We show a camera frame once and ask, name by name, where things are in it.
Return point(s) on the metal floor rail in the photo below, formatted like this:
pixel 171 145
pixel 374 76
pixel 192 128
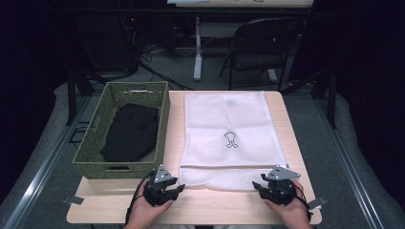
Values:
pixel 41 178
pixel 347 165

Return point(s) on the black garment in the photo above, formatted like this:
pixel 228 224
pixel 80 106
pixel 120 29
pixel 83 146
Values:
pixel 132 133

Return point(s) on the white desk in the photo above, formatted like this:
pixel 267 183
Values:
pixel 198 47

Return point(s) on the black folding chair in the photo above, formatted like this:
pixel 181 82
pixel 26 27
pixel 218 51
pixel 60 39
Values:
pixel 261 47

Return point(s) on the white mesh laundry bag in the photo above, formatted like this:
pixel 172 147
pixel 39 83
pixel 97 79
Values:
pixel 234 127

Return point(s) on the person's left hand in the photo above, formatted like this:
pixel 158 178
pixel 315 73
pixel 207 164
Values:
pixel 143 213

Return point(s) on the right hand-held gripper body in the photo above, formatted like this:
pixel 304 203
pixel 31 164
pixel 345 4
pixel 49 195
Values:
pixel 280 191

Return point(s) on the black metal stand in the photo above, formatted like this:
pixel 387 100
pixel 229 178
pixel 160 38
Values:
pixel 331 98
pixel 71 95

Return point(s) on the person's right hand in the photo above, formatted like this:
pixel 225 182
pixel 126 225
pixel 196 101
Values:
pixel 291 214

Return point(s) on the grey table clip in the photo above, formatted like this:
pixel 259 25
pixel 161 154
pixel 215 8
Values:
pixel 316 203
pixel 73 200

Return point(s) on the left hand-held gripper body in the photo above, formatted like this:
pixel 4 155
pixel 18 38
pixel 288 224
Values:
pixel 156 192

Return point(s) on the green woven basket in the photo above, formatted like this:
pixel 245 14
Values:
pixel 89 159

